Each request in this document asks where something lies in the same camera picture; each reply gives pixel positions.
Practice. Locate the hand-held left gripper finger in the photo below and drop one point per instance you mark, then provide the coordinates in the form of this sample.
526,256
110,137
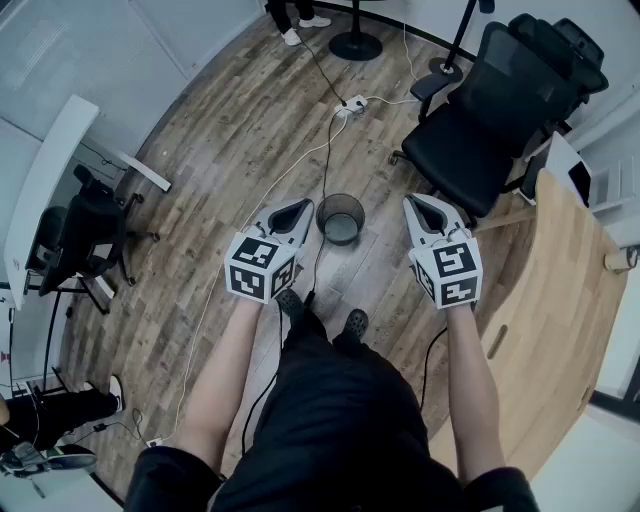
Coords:
275,211
304,225

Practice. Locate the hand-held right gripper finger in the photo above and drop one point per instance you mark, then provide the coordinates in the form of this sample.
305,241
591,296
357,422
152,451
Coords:
415,225
445,215

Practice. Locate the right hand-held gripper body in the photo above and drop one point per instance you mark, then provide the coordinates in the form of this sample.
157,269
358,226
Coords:
450,270

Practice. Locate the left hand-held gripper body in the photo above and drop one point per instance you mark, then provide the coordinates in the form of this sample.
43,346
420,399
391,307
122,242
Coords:
252,270

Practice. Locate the black mesh waste bin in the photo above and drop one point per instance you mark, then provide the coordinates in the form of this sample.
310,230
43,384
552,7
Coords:
341,227

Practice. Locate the person's right forearm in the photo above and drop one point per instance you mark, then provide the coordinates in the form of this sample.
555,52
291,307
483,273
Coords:
472,390

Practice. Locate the person's left forearm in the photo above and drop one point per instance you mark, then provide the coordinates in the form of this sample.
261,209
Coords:
220,380

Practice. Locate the black mesh office chair with headrest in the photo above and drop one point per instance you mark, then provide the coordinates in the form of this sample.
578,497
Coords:
465,150

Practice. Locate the person's black trousers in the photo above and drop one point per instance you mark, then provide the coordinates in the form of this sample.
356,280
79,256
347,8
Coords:
310,340

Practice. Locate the person's right black clog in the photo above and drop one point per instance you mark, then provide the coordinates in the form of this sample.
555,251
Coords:
357,322

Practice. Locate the curved wooden desk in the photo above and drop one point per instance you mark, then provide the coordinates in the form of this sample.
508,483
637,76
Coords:
560,300

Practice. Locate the white shelf unit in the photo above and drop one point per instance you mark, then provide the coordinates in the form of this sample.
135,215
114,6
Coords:
557,160

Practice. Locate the white power strip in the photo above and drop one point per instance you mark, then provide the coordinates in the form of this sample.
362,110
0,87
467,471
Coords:
352,105

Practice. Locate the black coat rack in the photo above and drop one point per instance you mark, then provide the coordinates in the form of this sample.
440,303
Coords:
446,67

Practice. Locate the beige cylindrical roll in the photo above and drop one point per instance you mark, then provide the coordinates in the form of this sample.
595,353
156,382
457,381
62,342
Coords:
620,260

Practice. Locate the person's black shirt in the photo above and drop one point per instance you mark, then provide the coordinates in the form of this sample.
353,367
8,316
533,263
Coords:
340,440

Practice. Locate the white power adapter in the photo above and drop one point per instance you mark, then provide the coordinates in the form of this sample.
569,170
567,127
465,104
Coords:
156,443

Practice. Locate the white desk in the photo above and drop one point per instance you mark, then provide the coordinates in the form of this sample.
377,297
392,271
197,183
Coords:
50,175

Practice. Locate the black and green device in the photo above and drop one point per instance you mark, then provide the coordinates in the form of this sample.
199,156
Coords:
72,460

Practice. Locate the round pedestal table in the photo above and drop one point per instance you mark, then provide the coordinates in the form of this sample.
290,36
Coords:
355,45

